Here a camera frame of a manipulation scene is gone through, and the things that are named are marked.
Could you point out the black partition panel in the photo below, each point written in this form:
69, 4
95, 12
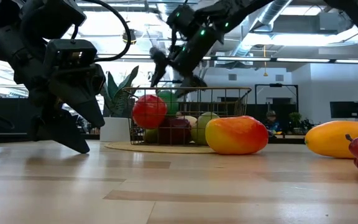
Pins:
5, 115

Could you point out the snake plant in white pot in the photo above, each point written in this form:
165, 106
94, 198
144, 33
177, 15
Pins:
115, 127

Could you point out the yellow mango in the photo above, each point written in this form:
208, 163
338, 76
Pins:
331, 138

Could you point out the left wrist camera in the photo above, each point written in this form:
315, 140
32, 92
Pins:
70, 56

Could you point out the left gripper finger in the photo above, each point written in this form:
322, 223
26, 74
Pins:
92, 113
61, 130

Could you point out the long strip light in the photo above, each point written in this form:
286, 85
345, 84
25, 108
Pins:
303, 59

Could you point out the red pomegranate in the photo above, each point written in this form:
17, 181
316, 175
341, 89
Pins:
149, 112

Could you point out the black monitor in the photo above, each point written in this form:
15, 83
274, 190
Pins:
344, 109

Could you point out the grey wall vent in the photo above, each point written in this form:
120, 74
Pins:
232, 77
279, 77

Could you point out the small green pear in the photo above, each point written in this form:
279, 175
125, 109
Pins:
150, 136

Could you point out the green lime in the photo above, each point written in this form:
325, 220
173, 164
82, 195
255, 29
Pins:
171, 102

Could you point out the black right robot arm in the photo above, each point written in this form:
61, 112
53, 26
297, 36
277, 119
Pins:
204, 40

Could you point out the black ceiling camera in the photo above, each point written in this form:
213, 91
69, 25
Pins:
130, 36

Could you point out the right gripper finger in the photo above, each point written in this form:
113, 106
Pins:
159, 62
193, 84

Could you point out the large green pear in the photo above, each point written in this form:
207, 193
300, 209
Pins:
200, 127

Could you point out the pink peach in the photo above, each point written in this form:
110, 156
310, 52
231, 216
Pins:
189, 120

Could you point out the red orange mango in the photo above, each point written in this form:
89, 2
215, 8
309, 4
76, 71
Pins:
236, 135

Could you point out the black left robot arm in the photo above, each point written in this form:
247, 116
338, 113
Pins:
11, 53

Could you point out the slanted silver duct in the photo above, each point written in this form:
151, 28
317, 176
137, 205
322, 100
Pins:
269, 12

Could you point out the black gantry frame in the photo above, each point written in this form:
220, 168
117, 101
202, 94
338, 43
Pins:
276, 85

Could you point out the small green background plant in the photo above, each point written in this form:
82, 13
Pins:
295, 117

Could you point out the person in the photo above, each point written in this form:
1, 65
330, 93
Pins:
272, 123

